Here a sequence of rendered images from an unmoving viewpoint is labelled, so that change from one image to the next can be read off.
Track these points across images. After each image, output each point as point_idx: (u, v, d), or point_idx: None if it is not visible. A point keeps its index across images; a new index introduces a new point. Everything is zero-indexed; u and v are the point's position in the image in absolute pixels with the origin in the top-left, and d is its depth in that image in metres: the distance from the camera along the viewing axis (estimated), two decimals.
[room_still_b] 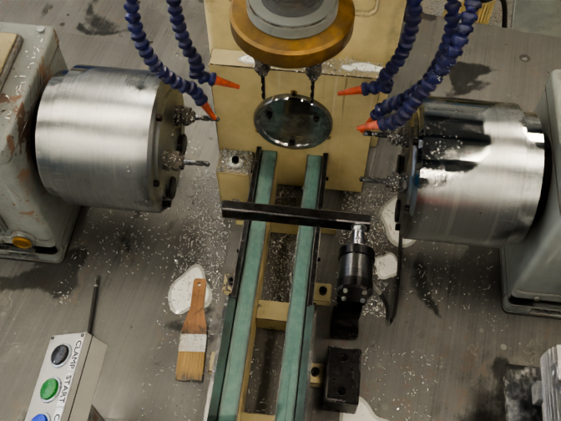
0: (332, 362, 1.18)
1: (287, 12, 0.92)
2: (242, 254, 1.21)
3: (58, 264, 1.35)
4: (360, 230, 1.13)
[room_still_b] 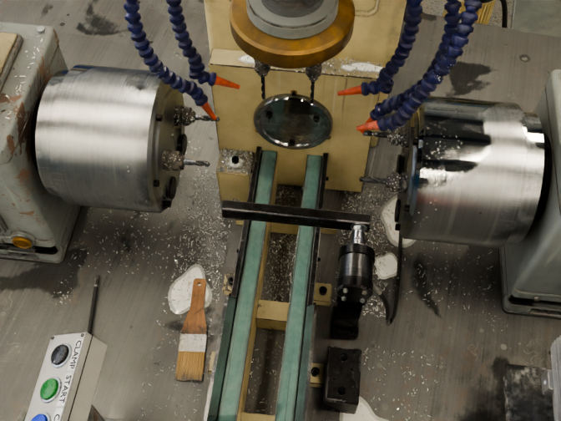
0: (332, 362, 1.18)
1: (287, 12, 0.92)
2: (242, 254, 1.21)
3: (58, 264, 1.35)
4: (360, 230, 1.13)
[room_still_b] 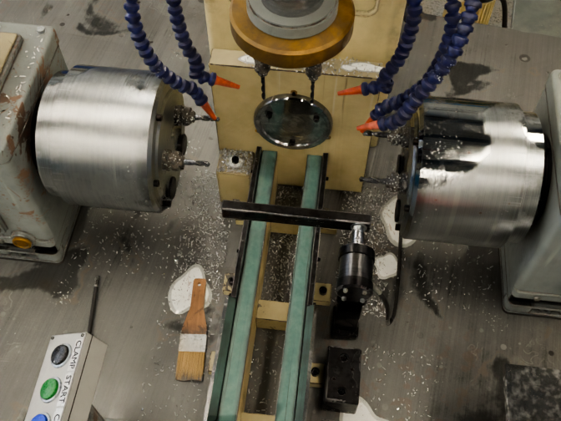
0: (332, 362, 1.18)
1: (287, 12, 0.92)
2: (242, 254, 1.21)
3: (58, 264, 1.35)
4: (360, 230, 1.13)
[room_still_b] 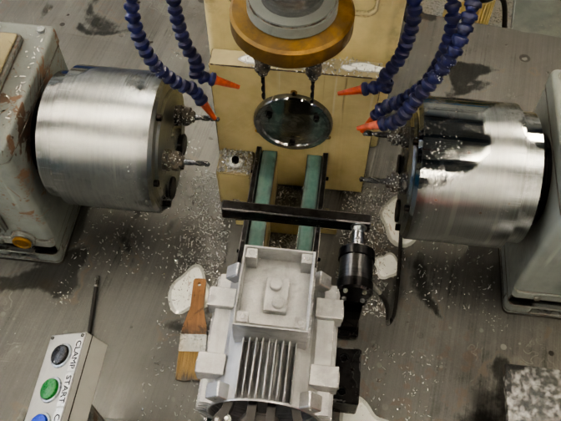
0: None
1: (287, 12, 0.92)
2: (242, 254, 1.21)
3: (58, 264, 1.35)
4: (360, 230, 1.13)
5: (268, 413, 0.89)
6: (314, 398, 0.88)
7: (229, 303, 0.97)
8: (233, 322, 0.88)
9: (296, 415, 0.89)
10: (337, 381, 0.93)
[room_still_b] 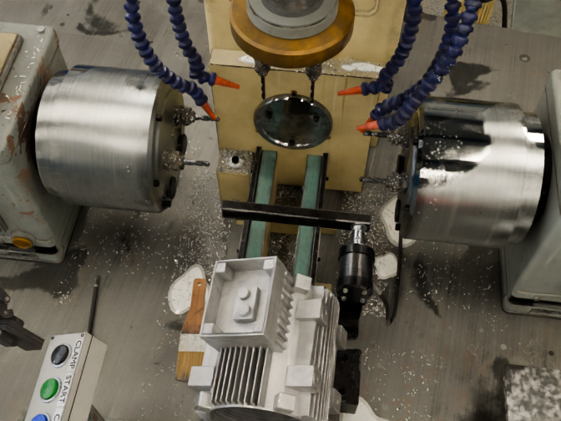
0: None
1: (287, 12, 0.92)
2: (242, 254, 1.21)
3: (58, 264, 1.35)
4: (360, 230, 1.13)
5: None
6: (284, 398, 0.90)
7: None
8: (199, 335, 0.94)
9: None
10: (317, 379, 0.93)
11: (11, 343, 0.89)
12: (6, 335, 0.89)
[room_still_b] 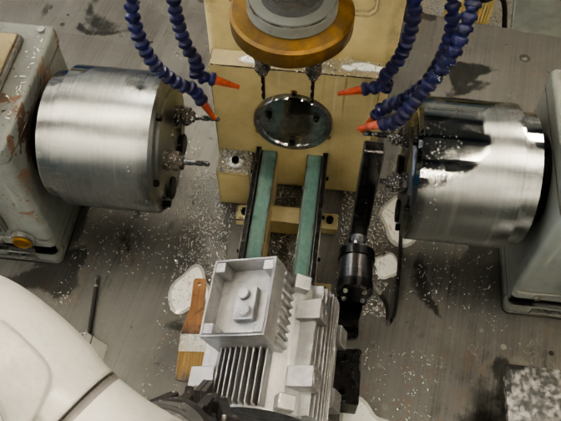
0: None
1: (287, 12, 0.92)
2: (242, 254, 1.21)
3: (58, 264, 1.35)
4: (359, 240, 1.12)
5: (196, 404, 0.79)
6: (284, 398, 0.90)
7: None
8: (199, 335, 0.94)
9: (227, 412, 0.79)
10: (317, 379, 0.93)
11: (214, 393, 0.89)
12: (209, 395, 0.88)
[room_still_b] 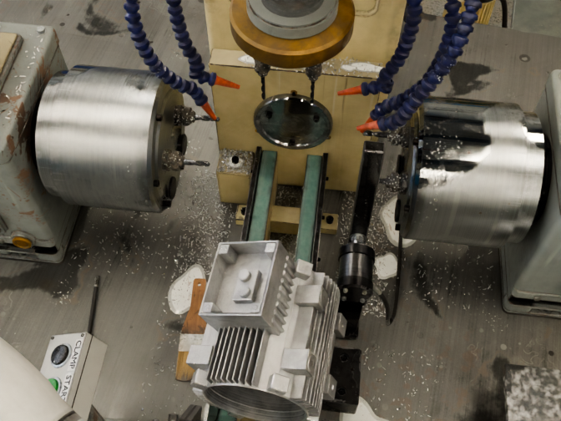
0: (332, 362, 1.18)
1: (287, 12, 0.92)
2: None
3: (58, 264, 1.35)
4: (359, 240, 1.12)
5: None
6: (277, 379, 0.91)
7: None
8: (199, 313, 0.95)
9: None
10: (312, 363, 0.94)
11: None
12: None
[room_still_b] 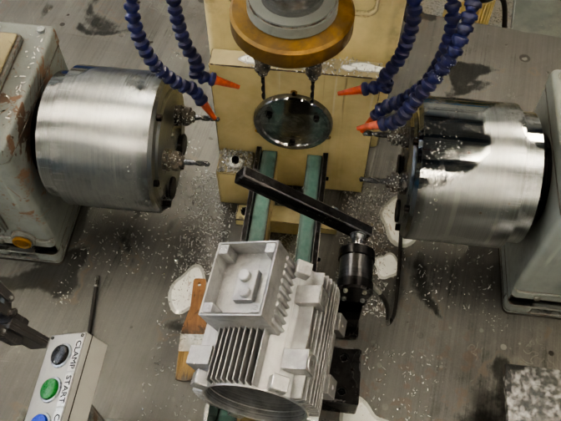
0: (332, 362, 1.18)
1: (287, 12, 0.92)
2: None
3: (58, 264, 1.35)
4: (359, 239, 1.12)
5: None
6: (277, 379, 0.91)
7: None
8: (199, 313, 0.95)
9: None
10: (312, 363, 0.94)
11: (16, 342, 0.89)
12: (11, 333, 0.89)
